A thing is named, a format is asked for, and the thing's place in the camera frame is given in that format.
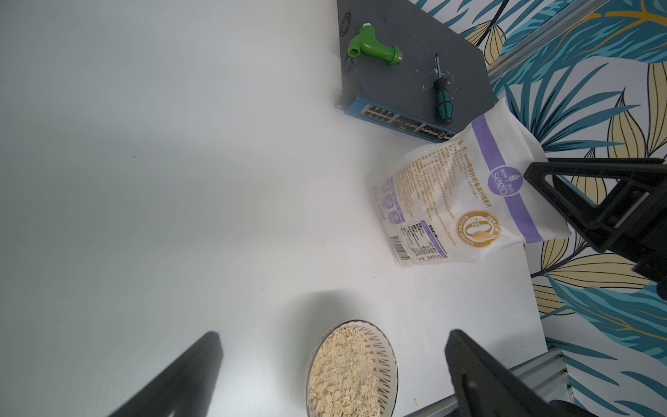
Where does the patterned breakfast bowl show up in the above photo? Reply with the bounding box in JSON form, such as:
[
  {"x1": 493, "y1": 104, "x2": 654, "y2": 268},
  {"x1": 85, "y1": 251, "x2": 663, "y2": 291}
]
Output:
[{"x1": 306, "y1": 320, "x2": 399, "y2": 416}]

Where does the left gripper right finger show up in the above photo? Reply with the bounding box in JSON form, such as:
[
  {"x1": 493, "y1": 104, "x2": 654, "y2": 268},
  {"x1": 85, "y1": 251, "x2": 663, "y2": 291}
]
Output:
[{"x1": 445, "y1": 329, "x2": 591, "y2": 417}]

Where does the green T-handle tool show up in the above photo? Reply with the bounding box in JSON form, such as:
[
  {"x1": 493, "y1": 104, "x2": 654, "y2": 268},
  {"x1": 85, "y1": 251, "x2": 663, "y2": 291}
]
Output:
[{"x1": 347, "y1": 23, "x2": 402, "y2": 66}]

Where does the right aluminium frame post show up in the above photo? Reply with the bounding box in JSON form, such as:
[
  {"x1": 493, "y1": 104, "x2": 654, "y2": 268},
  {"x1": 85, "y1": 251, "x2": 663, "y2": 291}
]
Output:
[{"x1": 488, "y1": 0, "x2": 608, "y2": 83}]

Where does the dark green screwdriver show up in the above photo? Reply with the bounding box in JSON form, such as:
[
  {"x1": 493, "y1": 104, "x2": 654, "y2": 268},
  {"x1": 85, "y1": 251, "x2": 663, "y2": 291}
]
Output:
[{"x1": 434, "y1": 52, "x2": 453, "y2": 125}]

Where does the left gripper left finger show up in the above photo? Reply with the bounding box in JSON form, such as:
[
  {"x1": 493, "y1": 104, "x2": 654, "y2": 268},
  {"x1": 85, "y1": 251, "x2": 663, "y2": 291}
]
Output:
[{"x1": 112, "y1": 331, "x2": 224, "y2": 416}]

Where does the oatmeal bag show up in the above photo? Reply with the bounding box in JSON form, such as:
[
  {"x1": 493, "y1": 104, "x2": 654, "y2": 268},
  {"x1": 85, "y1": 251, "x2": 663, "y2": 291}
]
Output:
[{"x1": 369, "y1": 100, "x2": 571, "y2": 268}]

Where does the grey network switch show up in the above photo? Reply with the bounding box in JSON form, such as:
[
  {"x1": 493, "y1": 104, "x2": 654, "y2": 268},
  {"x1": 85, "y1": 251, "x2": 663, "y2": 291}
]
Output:
[{"x1": 337, "y1": 1, "x2": 494, "y2": 142}]

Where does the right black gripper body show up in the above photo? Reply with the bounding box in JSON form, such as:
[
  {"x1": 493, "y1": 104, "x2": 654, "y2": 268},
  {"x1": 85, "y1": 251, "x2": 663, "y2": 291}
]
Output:
[{"x1": 633, "y1": 180, "x2": 666, "y2": 300}]

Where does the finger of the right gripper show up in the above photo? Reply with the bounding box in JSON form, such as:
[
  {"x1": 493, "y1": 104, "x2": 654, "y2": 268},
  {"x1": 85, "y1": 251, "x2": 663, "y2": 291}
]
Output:
[{"x1": 524, "y1": 158, "x2": 666, "y2": 255}]

